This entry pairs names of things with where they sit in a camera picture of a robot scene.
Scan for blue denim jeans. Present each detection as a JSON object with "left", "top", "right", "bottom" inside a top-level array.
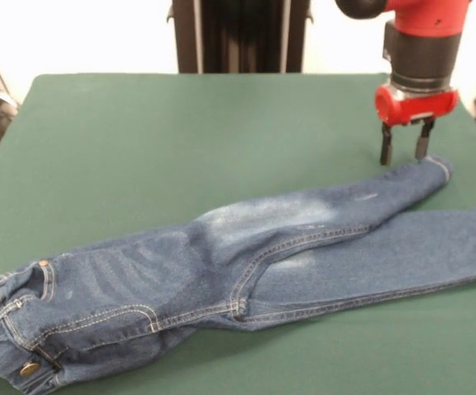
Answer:
[{"left": 0, "top": 154, "right": 476, "bottom": 392}]

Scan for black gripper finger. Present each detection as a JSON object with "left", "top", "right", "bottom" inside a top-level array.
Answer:
[
  {"left": 379, "top": 121, "right": 395, "bottom": 167},
  {"left": 414, "top": 118, "right": 437, "bottom": 162}
]

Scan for dark green table cloth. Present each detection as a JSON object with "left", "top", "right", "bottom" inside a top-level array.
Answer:
[{"left": 0, "top": 72, "right": 476, "bottom": 395}]

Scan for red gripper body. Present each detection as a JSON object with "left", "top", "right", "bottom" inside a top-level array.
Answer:
[{"left": 374, "top": 83, "right": 460, "bottom": 127}]

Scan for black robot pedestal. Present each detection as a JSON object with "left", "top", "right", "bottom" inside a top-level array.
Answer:
[{"left": 165, "top": 0, "right": 313, "bottom": 74}]

